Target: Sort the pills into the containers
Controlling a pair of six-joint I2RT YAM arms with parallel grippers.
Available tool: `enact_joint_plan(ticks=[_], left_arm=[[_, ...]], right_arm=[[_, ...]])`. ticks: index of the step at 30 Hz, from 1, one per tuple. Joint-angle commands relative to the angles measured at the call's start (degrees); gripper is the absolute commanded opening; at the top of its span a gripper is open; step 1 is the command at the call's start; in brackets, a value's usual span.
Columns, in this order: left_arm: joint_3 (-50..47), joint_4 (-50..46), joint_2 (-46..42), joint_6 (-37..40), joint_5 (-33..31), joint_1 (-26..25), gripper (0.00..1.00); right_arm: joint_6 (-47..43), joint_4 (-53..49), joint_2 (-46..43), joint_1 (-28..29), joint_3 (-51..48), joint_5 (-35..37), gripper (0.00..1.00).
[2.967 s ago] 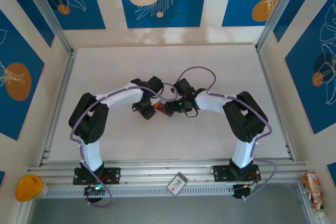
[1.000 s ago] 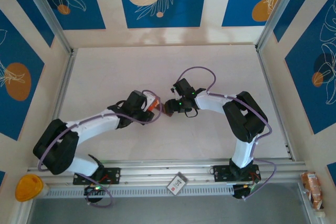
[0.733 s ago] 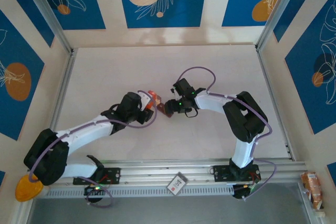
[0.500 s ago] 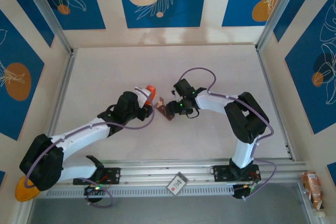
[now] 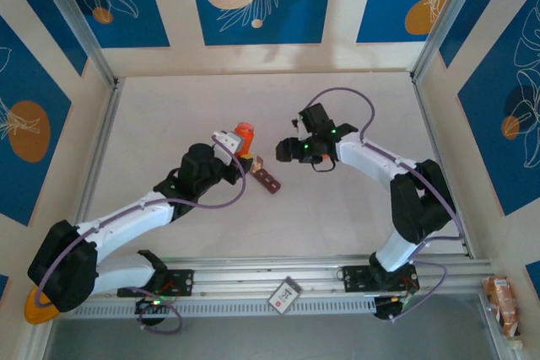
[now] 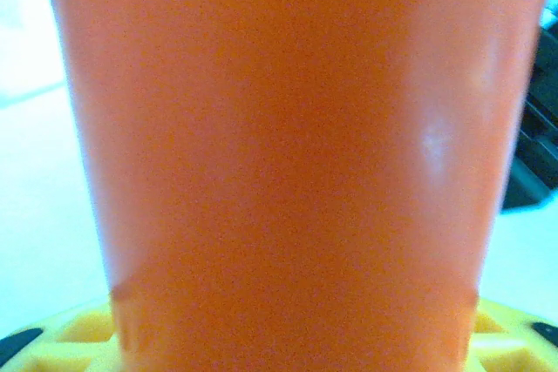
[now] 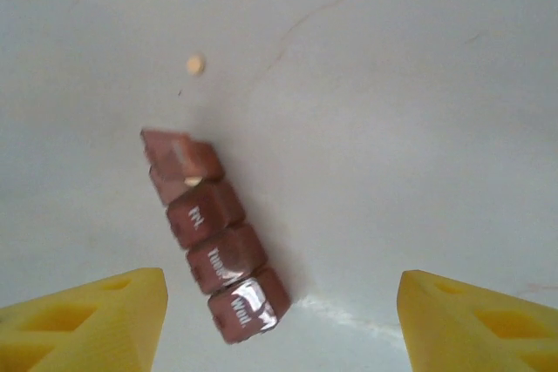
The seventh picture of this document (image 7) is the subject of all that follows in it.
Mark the small beige round pill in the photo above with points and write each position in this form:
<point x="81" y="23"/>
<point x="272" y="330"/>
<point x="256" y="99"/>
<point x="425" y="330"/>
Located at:
<point x="196" y="65"/>

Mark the brown weekly pill organizer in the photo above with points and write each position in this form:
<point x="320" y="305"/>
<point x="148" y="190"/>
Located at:
<point x="209" y="219"/>

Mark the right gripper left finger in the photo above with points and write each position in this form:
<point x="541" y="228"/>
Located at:
<point x="131" y="324"/>

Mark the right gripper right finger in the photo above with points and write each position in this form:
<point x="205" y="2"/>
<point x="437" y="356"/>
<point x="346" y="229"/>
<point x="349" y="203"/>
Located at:
<point x="436" y="328"/>

